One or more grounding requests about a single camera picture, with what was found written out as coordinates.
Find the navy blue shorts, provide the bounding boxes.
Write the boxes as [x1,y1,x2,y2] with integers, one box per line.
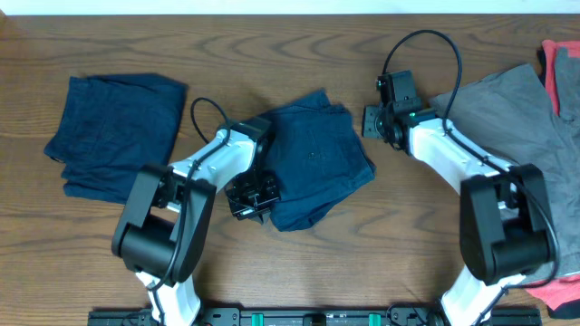
[261,90,376,232]

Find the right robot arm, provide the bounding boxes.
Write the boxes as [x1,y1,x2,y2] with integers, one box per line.
[362,106,560,325]

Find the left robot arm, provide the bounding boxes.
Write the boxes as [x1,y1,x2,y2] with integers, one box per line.
[111,118,281,325]

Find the grey shorts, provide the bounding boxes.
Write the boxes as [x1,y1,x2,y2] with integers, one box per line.
[429,63,579,276]

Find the folded navy shorts left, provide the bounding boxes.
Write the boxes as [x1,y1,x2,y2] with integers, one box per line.
[44,73,188,204]

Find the red black garment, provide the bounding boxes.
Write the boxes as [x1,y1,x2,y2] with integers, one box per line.
[527,40,579,320]

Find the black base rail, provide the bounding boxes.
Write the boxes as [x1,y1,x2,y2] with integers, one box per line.
[87,304,543,326]

